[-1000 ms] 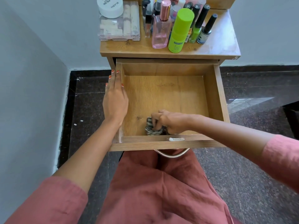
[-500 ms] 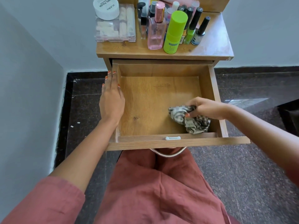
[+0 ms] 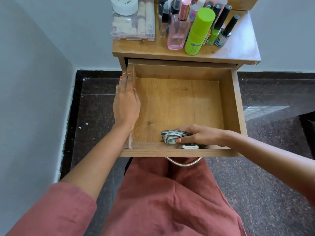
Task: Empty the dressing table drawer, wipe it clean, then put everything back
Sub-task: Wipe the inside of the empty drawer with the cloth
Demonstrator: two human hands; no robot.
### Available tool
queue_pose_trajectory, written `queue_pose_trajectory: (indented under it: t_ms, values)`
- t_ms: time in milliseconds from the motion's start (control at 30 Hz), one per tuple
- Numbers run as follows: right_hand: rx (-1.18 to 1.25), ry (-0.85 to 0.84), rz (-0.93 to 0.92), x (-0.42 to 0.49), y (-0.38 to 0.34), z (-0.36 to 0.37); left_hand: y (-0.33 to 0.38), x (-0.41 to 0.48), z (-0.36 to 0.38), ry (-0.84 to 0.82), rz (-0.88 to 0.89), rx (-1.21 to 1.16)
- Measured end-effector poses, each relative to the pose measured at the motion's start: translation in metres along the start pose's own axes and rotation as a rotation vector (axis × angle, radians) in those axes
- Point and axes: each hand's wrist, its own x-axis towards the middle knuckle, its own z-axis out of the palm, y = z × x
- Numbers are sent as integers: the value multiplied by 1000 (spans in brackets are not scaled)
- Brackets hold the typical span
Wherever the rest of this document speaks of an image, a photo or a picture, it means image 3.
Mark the person's right forearm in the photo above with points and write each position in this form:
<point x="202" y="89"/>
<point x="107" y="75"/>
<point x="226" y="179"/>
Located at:
<point x="270" y="162"/>

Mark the lime green bottle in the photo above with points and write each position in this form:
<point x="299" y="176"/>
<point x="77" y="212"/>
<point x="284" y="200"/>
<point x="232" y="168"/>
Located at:
<point x="197" y="36"/>

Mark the green nail polish bottle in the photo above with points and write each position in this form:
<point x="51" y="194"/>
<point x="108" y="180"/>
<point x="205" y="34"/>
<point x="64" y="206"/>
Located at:
<point x="212" y="38"/>

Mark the green striped cloth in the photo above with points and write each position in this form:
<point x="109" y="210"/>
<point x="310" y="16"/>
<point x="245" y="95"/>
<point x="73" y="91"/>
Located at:
<point x="169" y="136"/>

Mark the clear box of beige tubes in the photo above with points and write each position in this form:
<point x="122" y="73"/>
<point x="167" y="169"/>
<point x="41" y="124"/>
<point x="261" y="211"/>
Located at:
<point x="125" y="29"/>

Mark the person's right hand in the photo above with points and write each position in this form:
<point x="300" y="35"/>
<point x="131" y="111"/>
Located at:
<point x="206" y="136"/>

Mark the person's left pink sleeve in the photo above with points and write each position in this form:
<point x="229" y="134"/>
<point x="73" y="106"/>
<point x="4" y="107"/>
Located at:
<point x="54" y="211"/>

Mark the person's legs pink trousers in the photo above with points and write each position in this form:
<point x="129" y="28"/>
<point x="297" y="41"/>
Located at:
<point x="172" y="201"/>

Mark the white label nail polish bottle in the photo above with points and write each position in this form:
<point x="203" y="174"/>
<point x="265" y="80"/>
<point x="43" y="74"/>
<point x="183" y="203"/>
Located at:
<point x="221" y="40"/>

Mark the yellow nail polish bottle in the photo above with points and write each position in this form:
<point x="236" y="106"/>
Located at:
<point x="207" y="39"/>

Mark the wooden dressing table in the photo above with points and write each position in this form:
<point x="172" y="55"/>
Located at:
<point x="241" y="46"/>

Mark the white round jar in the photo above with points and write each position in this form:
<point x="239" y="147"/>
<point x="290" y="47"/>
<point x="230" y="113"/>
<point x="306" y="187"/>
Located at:
<point x="124" y="6"/>

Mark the wooden drawer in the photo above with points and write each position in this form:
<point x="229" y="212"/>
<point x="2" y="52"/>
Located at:
<point x="177" y="108"/>

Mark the cluster of small cosmetic bottles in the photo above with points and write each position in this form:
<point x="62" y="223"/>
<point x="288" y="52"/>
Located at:
<point x="162" y="4"/>

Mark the pink perfume bottle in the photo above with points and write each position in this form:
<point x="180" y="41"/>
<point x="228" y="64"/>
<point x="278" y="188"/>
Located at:
<point x="176" y="36"/>

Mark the black furniture base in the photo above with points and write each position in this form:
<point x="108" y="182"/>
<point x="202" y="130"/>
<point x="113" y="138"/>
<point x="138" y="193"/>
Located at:
<point x="308" y="130"/>

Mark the person's left forearm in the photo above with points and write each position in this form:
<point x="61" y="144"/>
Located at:
<point x="98" y="162"/>

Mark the person's left hand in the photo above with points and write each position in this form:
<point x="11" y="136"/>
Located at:
<point x="126" y="105"/>

